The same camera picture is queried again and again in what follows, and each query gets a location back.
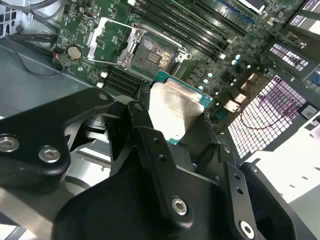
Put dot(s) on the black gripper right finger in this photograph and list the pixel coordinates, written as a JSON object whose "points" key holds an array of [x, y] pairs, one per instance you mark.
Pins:
{"points": [[235, 180]]}

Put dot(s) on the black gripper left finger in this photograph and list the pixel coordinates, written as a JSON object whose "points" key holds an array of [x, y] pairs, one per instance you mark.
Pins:
{"points": [[32, 130]]}

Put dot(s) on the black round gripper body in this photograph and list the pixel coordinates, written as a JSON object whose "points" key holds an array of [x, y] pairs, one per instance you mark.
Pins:
{"points": [[112, 212]]}

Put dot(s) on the silver topped CPU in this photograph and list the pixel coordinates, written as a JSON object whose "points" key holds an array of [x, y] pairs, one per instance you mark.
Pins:
{"points": [[172, 105]]}

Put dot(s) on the metal socket cover frame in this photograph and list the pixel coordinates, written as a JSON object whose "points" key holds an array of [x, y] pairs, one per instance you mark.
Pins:
{"points": [[92, 48]]}

